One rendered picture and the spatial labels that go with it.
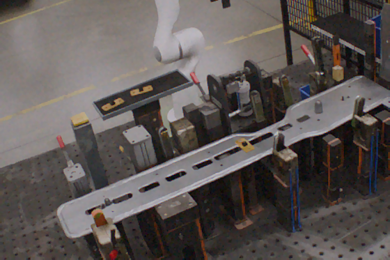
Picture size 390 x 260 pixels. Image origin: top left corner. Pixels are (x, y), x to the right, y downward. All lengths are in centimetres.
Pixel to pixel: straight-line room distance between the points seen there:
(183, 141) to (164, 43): 50
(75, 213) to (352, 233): 99
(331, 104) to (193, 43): 66
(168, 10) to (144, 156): 67
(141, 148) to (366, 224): 88
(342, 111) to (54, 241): 126
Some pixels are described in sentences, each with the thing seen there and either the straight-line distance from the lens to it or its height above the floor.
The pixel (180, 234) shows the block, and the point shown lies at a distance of 175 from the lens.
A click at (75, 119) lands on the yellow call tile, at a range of 202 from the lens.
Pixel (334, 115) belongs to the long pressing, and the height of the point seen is 100.
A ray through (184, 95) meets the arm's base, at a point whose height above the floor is 94.
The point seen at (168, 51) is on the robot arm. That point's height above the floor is 118.
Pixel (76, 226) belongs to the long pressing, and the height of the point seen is 100.
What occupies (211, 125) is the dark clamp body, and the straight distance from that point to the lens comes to 204.
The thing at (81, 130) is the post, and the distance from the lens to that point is 201.
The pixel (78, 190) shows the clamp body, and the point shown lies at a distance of 192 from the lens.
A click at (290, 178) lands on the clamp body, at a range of 184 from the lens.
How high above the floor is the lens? 214
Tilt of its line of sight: 31 degrees down
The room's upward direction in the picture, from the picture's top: 11 degrees counter-clockwise
